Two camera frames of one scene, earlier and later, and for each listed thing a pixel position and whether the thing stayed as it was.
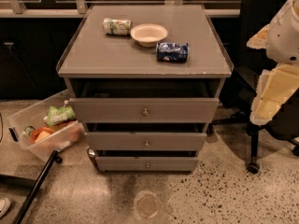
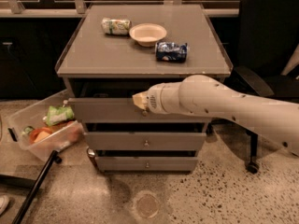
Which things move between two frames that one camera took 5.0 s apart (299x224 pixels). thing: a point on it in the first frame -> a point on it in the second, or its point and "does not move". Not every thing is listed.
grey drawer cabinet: x=147 y=81 does not move
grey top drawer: x=145 y=110 does not move
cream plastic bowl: x=149 y=35 does not move
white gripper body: x=284 y=39 -> x=153 y=99
